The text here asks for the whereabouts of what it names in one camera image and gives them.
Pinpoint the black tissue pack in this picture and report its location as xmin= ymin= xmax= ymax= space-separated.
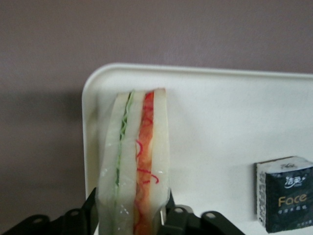
xmin=255 ymin=155 xmax=313 ymax=234

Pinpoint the triangle sandwich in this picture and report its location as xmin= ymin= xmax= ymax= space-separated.
xmin=96 ymin=87 xmax=172 ymax=235

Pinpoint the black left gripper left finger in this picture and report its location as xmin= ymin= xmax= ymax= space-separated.
xmin=0 ymin=188 xmax=101 ymax=235

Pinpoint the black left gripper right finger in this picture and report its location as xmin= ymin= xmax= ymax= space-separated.
xmin=159 ymin=188 xmax=248 ymax=235

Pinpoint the cream plastic tray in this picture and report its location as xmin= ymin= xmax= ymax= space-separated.
xmin=81 ymin=63 xmax=313 ymax=235

